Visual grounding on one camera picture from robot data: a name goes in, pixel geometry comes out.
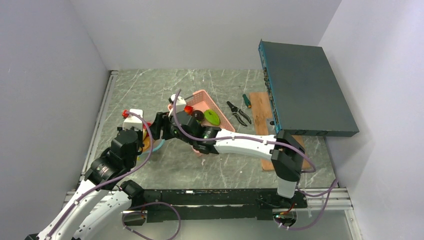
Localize clear zip top bag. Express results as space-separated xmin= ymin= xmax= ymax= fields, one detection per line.
xmin=142 ymin=126 xmax=165 ymax=154

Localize orange red mango toy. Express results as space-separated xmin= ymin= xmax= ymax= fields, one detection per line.
xmin=184 ymin=105 xmax=194 ymax=115

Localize pink plastic basket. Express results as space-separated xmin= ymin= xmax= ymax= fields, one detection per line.
xmin=167 ymin=89 xmax=236 ymax=158

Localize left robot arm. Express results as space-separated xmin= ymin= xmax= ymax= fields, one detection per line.
xmin=26 ymin=128 xmax=144 ymax=240

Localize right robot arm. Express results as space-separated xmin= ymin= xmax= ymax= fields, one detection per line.
xmin=149 ymin=111 xmax=306 ymax=208

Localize dark mangosteen toy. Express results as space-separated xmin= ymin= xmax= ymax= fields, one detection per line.
xmin=191 ymin=110 xmax=205 ymax=123

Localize green pepper toy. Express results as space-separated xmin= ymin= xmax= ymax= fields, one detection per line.
xmin=203 ymin=109 xmax=221 ymax=126

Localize wooden board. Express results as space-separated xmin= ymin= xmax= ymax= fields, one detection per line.
xmin=249 ymin=92 xmax=311 ymax=171

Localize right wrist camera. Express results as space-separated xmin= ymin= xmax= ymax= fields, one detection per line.
xmin=168 ymin=94 xmax=187 ymax=116

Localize black handled pliers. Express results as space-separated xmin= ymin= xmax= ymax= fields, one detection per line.
xmin=226 ymin=101 xmax=252 ymax=127

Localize green handled screwdriver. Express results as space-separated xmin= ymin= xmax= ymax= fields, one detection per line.
xmin=242 ymin=94 xmax=252 ymax=109

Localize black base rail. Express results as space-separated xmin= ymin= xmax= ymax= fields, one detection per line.
xmin=143 ymin=188 xmax=308 ymax=223

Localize dark blue network switch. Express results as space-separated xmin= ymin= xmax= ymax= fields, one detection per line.
xmin=258 ymin=40 xmax=360 ymax=137

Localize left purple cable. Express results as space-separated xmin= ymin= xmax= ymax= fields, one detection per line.
xmin=41 ymin=110 xmax=182 ymax=240

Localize purple cable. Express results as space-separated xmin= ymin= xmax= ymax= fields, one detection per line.
xmin=172 ymin=88 xmax=339 ymax=232
xmin=41 ymin=110 xmax=182 ymax=240

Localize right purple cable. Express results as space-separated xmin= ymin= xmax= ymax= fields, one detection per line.
xmin=172 ymin=88 xmax=339 ymax=232

